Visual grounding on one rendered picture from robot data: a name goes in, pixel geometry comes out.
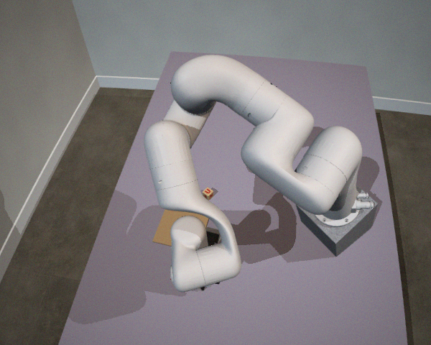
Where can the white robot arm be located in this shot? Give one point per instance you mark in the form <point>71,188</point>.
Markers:
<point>282,126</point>

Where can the tan flat mat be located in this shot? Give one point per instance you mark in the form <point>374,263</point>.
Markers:
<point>162,235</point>

